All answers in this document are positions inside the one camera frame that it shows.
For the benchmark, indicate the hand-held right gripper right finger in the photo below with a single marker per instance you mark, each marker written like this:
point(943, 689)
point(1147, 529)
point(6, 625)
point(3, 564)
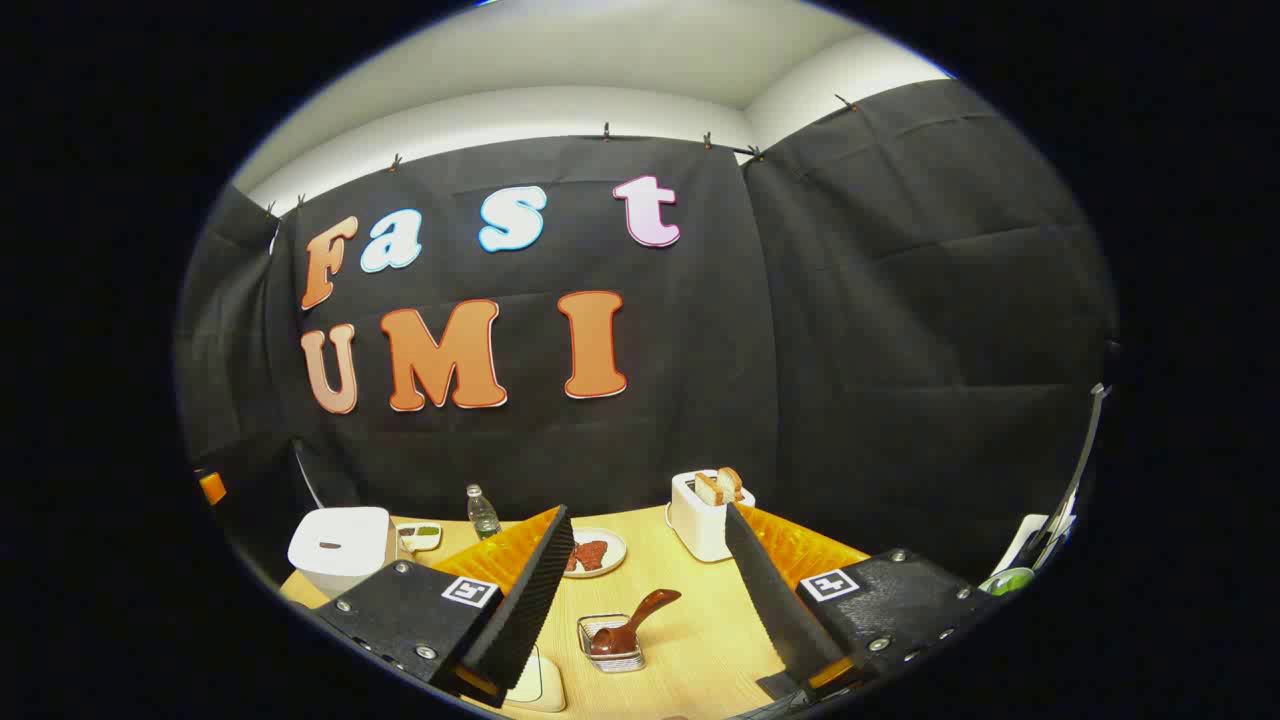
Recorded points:
point(780, 610)

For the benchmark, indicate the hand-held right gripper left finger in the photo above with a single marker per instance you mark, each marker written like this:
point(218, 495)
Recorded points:
point(530, 610)

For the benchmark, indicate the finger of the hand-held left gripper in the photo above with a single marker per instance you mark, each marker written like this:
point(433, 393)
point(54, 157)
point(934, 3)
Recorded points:
point(212, 487)

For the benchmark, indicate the brown wooden spoon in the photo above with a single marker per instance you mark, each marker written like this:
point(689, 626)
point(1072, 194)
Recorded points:
point(640, 612)

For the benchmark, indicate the white rice cooker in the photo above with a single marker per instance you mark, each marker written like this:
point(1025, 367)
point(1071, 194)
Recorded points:
point(340, 560)

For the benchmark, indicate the red meat piece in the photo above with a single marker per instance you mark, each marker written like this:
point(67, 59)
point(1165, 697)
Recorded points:
point(572, 560)
point(594, 554)

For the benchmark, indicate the clear plastic water bottle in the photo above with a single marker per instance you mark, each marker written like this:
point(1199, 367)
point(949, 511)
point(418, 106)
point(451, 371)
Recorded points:
point(483, 515)

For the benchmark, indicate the white round plate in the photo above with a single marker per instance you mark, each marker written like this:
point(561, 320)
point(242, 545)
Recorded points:
point(616, 545)

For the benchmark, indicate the white toaster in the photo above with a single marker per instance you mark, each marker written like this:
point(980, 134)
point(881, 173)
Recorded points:
point(700, 530)

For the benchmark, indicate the small white divided dish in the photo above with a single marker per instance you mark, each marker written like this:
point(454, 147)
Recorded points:
point(420, 538)

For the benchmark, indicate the toasted bread slice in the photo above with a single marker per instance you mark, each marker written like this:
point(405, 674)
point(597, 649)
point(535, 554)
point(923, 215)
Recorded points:
point(708, 489)
point(731, 482)

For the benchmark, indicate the black backdrop cloth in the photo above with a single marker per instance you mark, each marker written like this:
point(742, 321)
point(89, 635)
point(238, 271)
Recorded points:
point(700, 400)

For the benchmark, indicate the green round object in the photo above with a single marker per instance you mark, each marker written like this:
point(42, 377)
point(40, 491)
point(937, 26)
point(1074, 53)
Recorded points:
point(1008, 581)

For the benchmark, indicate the white flat object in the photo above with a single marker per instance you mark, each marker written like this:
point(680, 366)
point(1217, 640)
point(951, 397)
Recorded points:
point(1035, 540)

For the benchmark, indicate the grey metal bar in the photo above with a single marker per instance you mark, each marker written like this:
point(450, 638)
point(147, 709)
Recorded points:
point(1092, 440)

